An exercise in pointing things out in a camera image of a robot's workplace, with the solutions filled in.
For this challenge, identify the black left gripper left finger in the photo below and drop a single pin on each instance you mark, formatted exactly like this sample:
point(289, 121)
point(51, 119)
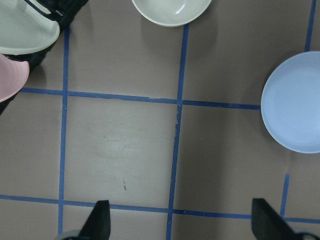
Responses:
point(98, 224)

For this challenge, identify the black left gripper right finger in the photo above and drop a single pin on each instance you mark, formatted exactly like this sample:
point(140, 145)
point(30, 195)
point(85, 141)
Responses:
point(266, 224)

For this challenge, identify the blue plate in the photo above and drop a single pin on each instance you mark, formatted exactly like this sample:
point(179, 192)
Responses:
point(290, 103)

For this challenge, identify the pink plate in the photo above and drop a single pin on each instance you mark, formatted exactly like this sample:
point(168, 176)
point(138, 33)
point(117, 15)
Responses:
point(13, 76)

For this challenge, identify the cream plate in rack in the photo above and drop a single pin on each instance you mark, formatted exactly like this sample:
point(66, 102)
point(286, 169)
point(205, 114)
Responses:
point(27, 26)

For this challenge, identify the black dish rack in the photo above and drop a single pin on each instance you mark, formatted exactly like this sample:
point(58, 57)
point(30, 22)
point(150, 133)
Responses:
point(69, 9)

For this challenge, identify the cream bowl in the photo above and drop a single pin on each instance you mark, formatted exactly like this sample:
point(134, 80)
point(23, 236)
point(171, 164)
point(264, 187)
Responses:
point(171, 13)

